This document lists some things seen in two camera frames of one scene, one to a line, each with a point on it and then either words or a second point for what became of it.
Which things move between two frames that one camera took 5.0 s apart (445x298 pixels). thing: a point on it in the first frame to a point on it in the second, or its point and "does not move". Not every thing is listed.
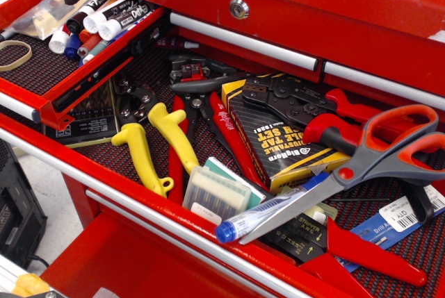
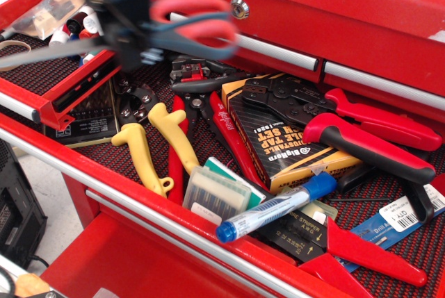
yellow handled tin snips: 138,106 does not move
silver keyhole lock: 239,8 does not move
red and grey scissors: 400,146 to 191,26
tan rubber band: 15,42 does not move
